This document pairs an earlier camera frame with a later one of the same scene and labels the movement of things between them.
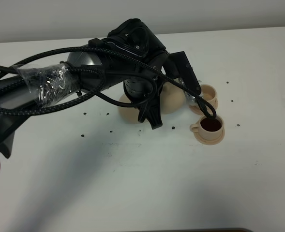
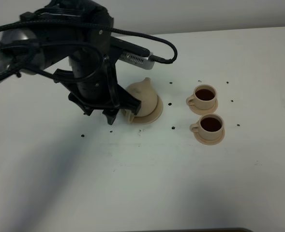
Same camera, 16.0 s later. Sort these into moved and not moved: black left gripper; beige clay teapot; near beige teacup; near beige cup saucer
Moved: beige clay teapot; black left gripper
Not moved: near beige teacup; near beige cup saucer
